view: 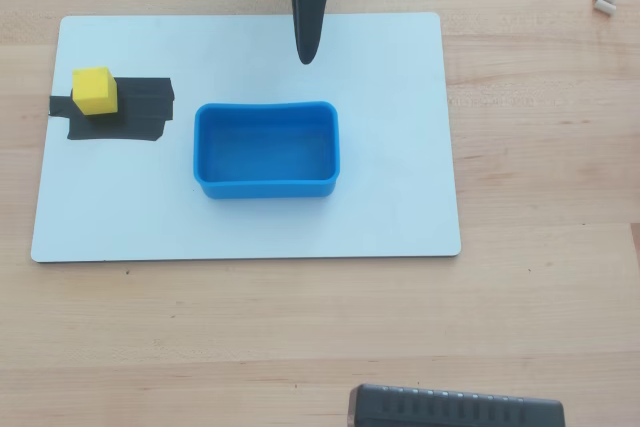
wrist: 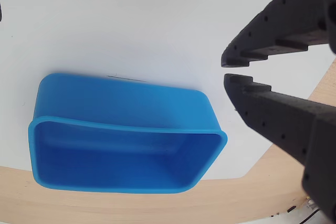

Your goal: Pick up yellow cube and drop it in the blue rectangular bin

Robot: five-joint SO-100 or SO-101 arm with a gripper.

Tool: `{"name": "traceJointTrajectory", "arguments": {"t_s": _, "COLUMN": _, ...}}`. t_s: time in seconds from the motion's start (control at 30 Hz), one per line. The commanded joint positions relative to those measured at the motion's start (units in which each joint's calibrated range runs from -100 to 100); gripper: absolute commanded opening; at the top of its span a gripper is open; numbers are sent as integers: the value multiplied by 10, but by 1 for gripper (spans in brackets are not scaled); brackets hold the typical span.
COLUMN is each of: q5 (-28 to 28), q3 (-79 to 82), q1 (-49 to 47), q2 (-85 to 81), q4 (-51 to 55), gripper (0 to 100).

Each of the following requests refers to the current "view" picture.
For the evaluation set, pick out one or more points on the yellow cube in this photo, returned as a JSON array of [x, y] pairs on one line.
[[94, 92]]

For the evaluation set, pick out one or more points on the black tape patch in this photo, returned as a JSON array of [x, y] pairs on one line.
[[145, 107]]

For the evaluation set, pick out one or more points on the white board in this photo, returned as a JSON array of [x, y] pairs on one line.
[[300, 227]]

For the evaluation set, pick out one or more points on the black ribbed device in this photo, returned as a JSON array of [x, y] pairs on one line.
[[450, 409]]

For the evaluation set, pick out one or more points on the blue rectangular bin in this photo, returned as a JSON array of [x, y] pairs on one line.
[[265, 152]]

